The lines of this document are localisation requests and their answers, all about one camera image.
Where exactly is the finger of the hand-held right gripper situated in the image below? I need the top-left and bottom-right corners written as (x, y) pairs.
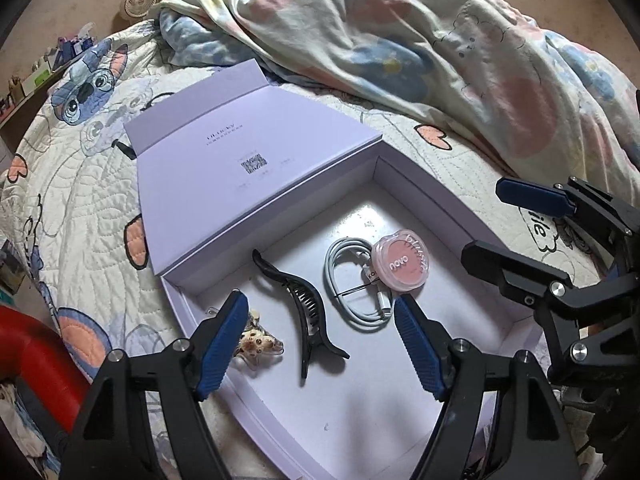
top-left (495, 176), bottom-right (640, 237)
top-left (460, 239), bottom-right (612, 379)

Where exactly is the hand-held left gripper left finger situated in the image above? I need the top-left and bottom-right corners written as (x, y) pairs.
top-left (60, 290), bottom-right (250, 480)

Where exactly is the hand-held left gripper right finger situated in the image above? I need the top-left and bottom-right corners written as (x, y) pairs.
top-left (392, 292), bottom-right (583, 480)

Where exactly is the leopard print hair clip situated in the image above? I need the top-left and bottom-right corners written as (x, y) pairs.
top-left (232, 310), bottom-right (285, 361)

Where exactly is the clear pink blush compact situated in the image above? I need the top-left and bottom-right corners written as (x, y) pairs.
top-left (371, 232), bottom-right (432, 293)

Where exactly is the black hair claw clip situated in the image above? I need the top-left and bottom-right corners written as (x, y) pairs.
top-left (251, 248), bottom-right (351, 387)

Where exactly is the white charging cable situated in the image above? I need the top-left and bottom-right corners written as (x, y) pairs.
top-left (324, 237), bottom-right (396, 331)

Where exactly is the purple cardboard box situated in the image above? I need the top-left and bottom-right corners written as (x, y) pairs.
top-left (122, 59), bottom-right (538, 480)

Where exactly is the floral pastel duvet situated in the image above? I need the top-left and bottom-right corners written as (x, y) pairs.
top-left (150, 0), bottom-right (640, 196)

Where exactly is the beige cloth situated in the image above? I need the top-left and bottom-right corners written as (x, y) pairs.
top-left (0, 377), bottom-right (66, 480)

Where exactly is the quilted cartoon bed cover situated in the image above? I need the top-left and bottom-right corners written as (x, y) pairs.
top-left (0, 20), bottom-right (640, 480)

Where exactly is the shelf with small items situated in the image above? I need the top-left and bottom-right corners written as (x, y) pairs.
top-left (0, 30), bottom-right (98, 116)

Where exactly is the small white fan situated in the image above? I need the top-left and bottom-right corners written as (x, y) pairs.
top-left (122, 0), bottom-right (157, 21)

